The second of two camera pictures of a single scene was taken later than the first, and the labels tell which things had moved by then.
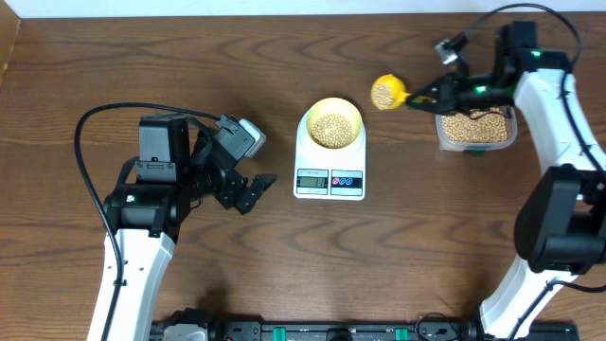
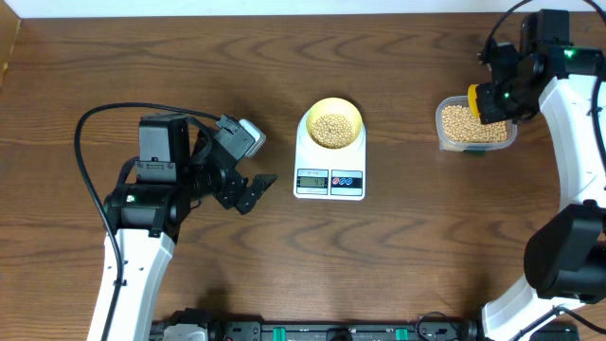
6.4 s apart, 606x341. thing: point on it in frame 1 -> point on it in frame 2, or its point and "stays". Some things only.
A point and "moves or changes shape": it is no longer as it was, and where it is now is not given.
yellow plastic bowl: x=334 y=123 stays
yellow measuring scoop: x=388 y=92 moves or changes shape
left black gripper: x=229 y=194 stays
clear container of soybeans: x=477 y=130 stays
